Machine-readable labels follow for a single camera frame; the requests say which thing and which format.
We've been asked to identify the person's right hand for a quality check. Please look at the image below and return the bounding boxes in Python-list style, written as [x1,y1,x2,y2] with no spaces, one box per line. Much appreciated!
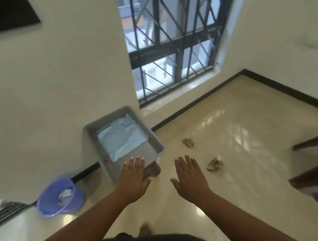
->
[170,154,213,204]

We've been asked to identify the person's left hand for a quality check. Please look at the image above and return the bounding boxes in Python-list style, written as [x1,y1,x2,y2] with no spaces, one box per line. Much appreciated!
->
[117,156,152,204]

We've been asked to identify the light blue cloth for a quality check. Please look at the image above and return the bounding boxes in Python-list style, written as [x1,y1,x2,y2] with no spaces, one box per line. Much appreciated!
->
[97,113,149,163]

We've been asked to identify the person's left forearm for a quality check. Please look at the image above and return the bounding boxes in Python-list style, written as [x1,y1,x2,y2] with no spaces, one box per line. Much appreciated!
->
[46,192,132,241]

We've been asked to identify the person's right forearm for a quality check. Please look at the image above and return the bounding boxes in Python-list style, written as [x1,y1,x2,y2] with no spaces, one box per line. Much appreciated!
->
[200,192,296,241]

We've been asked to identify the person's left foot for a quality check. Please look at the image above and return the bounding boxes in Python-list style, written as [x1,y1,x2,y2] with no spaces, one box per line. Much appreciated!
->
[139,223,152,236]

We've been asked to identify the person's dark clothing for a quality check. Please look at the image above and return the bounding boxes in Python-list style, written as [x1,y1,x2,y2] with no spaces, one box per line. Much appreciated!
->
[103,232,207,241]

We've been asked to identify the crumpled colourful paper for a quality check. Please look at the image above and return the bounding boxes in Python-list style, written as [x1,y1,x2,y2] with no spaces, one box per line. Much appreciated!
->
[206,155,225,172]

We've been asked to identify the grey plastic tray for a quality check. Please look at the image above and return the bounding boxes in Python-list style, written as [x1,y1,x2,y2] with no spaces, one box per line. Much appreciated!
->
[83,106,165,185]

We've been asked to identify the crumpled white paper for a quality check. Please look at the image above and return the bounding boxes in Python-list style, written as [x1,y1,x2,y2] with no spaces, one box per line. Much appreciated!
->
[57,189,73,207]

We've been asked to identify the blue waste bin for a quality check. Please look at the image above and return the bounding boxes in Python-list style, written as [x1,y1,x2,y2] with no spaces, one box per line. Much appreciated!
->
[36,178,86,219]

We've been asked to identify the black barred window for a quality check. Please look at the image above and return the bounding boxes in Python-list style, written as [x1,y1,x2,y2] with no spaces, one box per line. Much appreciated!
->
[118,0,235,109]

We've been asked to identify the dark picture frame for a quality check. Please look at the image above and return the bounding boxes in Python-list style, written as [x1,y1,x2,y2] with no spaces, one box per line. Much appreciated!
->
[0,0,41,33]

